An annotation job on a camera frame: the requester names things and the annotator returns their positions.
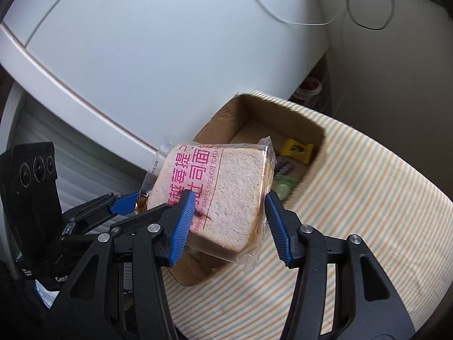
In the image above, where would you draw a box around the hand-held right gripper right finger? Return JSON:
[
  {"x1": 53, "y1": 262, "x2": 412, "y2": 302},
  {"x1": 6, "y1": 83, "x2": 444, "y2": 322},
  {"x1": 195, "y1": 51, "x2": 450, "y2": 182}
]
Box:
[{"x1": 264, "y1": 191, "x2": 416, "y2": 340}]

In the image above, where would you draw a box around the brown cardboard box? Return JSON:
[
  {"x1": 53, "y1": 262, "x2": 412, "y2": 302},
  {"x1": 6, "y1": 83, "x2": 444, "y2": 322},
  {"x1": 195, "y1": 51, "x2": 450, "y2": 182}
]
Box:
[{"x1": 166, "y1": 92, "x2": 326, "y2": 287}]

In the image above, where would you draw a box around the yellow snack packet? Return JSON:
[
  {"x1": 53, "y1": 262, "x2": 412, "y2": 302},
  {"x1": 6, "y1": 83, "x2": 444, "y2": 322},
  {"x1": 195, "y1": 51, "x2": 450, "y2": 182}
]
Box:
[{"x1": 279, "y1": 138, "x2": 315, "y2": 165}]

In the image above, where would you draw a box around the white ribbed radiator panel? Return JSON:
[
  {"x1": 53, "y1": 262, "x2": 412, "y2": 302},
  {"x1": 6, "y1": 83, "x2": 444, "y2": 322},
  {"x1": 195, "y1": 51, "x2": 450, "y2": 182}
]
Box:
[{"x1": 7, "y1": 85, "x2": 149, "y2": 213}]

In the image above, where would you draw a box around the light green snack packet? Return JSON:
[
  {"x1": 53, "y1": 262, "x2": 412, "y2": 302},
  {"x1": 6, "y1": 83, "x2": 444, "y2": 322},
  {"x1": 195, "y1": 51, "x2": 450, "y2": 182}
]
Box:
[{"x1": 274, "y1": 176, "x2": 298, "y2": 204}]

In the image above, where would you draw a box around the black snack packet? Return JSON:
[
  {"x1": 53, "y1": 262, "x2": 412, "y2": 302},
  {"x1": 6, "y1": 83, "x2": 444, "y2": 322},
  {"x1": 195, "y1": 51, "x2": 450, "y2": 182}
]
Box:
[{"x1": 274, "y1": 158, "x2": 294, "y2": 176}]

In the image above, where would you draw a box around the white wardrobe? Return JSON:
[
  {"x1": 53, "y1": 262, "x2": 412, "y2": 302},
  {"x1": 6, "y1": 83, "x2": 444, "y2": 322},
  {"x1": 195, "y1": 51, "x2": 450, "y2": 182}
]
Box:
[{"x1": 0, "y1": 0, "x2": 331, "y2": 174}]

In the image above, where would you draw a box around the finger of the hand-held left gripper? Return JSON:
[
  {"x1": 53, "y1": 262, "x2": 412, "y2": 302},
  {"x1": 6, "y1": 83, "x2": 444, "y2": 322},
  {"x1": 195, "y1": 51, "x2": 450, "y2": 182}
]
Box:
[
  {"x1": 65, "y1": 203, "x2": 172, "y2": 236},
  {"x1": 62, "y1": 192, "x2": 139, "y2": 224}
]

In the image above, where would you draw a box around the black cable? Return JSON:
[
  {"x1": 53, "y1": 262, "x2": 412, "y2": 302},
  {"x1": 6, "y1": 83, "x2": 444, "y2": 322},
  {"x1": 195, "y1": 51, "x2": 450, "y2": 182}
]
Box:
[{"x1": 340, "y1": 0, "x2": 395, "y2": 31}]

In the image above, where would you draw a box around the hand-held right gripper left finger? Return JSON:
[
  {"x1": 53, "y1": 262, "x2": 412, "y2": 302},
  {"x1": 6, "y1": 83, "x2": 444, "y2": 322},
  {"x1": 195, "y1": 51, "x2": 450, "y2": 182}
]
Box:
[{"x1": 51, "y1": 190, "x2": 196, "y2": 340}]

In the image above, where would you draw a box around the red white round object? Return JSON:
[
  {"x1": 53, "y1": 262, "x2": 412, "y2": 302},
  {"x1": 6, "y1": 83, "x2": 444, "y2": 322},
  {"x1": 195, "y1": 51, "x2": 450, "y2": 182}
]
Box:
[{"x1": 295, "y1": 76, "x2": 322, "y2": 98}]

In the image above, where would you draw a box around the bagged sliced bread loaf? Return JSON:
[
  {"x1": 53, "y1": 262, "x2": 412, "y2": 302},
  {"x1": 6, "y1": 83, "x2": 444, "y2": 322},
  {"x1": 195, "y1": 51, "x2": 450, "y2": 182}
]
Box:
[{"x1": 142, "y1": 135, "x2": 277, "y2": 273}]

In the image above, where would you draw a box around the striped beige tablecloth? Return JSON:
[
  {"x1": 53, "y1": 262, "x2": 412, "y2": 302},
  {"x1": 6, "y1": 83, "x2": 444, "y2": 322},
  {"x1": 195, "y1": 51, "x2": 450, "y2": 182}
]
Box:
[{"x1": 161, "y1": 90, "x2": 445, "y2": 340}]

